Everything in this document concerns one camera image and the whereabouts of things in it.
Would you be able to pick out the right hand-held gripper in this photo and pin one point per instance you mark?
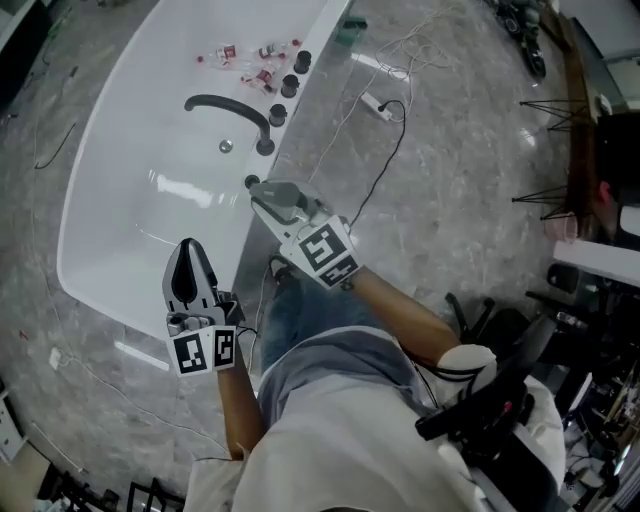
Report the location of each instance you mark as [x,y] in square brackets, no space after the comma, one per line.
[322,247]

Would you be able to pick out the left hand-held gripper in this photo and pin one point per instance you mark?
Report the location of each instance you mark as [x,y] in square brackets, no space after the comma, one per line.
[200,345]

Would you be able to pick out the white bathtub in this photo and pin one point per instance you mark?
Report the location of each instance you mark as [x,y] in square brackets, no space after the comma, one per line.
[150,200]

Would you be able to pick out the person's left forearm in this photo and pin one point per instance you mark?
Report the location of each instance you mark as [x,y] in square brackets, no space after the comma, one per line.
[240,415]

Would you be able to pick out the person's right forearm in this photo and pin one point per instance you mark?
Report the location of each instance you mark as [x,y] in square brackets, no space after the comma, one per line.
[400,315]

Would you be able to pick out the chrome bathtub drain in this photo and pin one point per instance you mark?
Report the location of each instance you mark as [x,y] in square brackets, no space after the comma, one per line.
[226,145]

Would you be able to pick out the person's dark shoe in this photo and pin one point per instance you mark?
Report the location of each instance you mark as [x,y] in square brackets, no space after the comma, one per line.
[281,267]

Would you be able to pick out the black faucet knob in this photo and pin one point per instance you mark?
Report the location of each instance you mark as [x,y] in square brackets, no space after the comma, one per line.
[276,115]
[302,61]
[290,86]

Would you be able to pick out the black curved faucet spout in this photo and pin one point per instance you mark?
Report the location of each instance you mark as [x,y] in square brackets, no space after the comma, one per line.
[225,102]

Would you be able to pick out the person's blue jeans leg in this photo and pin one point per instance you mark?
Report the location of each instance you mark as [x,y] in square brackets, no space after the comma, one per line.
[310,315]

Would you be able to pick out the small red label bottle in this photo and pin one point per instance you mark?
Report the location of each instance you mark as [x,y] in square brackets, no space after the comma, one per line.
[227,52]
[270,50]
[261,77]

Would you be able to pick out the white power strip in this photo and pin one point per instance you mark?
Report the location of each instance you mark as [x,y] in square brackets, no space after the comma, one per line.
[372,102]

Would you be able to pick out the green box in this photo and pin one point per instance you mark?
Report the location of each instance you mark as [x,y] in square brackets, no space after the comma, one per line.
[350,29]

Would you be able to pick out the black metal rack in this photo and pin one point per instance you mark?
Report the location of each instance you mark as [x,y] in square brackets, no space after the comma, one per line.
[137,495]

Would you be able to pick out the white cabinet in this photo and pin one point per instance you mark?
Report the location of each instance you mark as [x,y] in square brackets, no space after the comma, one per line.
[7,430]

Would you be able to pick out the person's white shirt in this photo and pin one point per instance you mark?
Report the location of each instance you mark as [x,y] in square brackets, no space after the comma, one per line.
[350,450]

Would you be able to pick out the white elbow sleeve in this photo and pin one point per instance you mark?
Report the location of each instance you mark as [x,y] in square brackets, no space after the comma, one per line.
[470,362]

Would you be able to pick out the black office chair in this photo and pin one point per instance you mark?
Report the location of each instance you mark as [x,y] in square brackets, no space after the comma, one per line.
[515,325]

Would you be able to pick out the black waist pack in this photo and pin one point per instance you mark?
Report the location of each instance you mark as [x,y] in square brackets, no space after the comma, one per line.
[475,420]

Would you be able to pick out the black scooter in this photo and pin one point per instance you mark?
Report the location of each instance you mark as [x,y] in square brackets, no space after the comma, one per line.
[534,55]

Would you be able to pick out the wooden table with black legs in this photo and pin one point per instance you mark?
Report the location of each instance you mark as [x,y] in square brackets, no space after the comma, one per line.
[580,125]

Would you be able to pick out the white desk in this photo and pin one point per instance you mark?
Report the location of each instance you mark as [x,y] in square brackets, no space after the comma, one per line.
[600,261]

